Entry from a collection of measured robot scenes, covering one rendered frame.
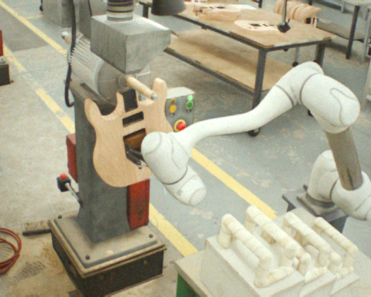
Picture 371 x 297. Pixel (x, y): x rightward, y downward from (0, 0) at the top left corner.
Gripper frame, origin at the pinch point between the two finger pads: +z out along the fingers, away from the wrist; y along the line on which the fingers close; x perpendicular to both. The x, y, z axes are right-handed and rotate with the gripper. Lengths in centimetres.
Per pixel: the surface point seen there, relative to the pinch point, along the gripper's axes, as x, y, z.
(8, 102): -103, 1, 301
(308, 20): -98, 387, 252
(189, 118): -10.8, 36.1, 17.3
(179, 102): -0.7, 31.8, 17.2
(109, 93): 14.2, 0.2, 18.9
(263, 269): 12, -12, -86
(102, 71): 24.5, -1.2, 19.3
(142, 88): 19.8, 7.2, 3.3
